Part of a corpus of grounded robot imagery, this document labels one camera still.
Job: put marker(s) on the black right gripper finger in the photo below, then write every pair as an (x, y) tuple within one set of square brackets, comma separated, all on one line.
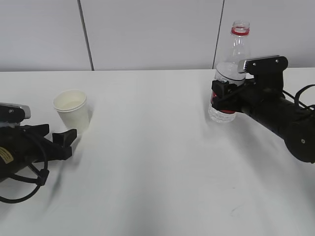
[(220, 96)]

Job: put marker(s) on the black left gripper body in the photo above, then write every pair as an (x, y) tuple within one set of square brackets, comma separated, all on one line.
[(32, 145)]

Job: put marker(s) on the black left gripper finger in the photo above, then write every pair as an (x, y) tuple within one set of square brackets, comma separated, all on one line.
[(65, 139)]

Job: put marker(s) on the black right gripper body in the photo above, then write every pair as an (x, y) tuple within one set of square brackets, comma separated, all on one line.
[(262, 96)]

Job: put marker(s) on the Nongfu Spring water bottle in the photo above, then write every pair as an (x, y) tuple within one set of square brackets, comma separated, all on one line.
[(231, 52)]

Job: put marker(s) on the white paper cup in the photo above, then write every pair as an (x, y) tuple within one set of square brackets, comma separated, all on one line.
[(71, 105)]

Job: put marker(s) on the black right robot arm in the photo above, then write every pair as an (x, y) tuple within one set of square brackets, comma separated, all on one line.
[(294, 122)]

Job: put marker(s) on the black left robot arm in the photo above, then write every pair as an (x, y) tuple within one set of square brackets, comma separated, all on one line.
[(8, 136)]

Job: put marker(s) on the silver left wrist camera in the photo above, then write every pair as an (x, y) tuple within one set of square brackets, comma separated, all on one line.
[(12, 115)]

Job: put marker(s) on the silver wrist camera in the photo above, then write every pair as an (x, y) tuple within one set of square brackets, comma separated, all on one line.
[(12, 115), (267, 71)]

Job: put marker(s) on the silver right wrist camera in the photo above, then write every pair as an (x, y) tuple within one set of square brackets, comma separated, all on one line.
[(267, 71)]

